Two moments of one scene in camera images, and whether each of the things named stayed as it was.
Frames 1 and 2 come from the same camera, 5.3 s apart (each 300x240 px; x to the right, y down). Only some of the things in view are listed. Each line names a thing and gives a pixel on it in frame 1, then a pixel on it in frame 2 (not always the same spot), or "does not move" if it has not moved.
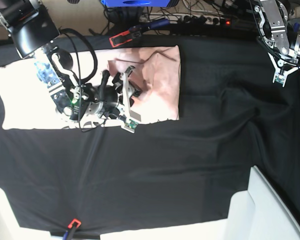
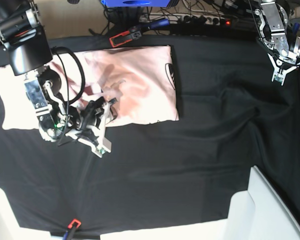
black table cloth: (233, 116) does not move
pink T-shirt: (25, 103) does not move
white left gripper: (123, 108) to (91, 131)
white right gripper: (279, 77) does not move
